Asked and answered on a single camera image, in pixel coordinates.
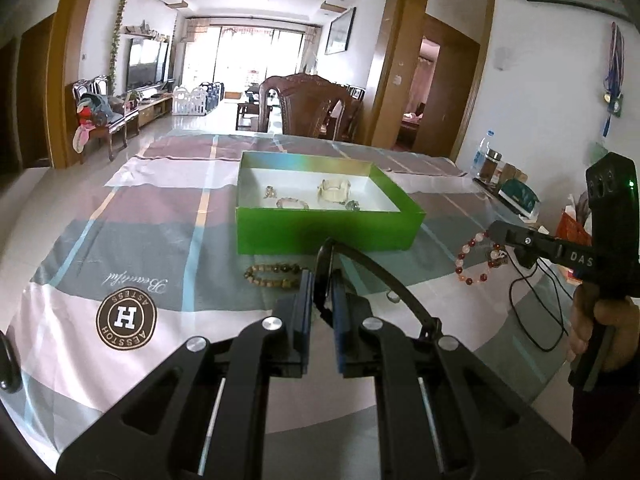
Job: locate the person's right hand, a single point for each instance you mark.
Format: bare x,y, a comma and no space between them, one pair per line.
625,330

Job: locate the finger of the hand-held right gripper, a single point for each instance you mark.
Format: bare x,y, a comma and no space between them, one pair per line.
525,237
526,259

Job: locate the green cardboard box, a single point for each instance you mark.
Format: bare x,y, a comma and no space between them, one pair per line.
320,230

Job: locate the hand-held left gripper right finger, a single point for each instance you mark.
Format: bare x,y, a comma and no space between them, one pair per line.
340,325

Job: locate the wall shelf with ornaments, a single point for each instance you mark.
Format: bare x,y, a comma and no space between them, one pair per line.
145,32

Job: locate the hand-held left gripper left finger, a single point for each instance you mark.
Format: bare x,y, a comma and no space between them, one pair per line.
306,320

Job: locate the green ivy garland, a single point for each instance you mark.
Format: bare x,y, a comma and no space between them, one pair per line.
117,40

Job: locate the hanging medals with ribbons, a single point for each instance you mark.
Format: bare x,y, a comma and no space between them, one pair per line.
614,80

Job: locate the wooden armchair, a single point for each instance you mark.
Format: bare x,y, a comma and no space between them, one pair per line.
112,120

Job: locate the clear water bottle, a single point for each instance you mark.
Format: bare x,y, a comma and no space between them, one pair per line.
481,155

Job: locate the person's right forearm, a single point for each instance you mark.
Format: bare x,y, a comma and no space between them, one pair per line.
610,420

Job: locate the white baby play fence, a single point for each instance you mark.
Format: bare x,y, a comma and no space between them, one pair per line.
192,100

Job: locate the carved wooden dining chair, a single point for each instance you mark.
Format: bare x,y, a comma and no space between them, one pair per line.
305,105

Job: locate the flat screen television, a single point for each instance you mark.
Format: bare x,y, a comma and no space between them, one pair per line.
146,62

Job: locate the framed wall picture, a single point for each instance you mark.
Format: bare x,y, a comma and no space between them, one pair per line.
340,31

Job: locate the green packet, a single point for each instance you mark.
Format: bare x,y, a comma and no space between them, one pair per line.
520,197

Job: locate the red packet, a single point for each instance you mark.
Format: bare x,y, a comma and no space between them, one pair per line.
575,227

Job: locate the pile of clothes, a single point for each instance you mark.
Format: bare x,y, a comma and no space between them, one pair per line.
87,115

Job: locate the wooden television cabinet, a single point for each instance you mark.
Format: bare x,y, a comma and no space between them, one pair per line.
152,107

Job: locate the glass jar with metal lid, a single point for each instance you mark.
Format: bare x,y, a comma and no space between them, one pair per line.
491,167

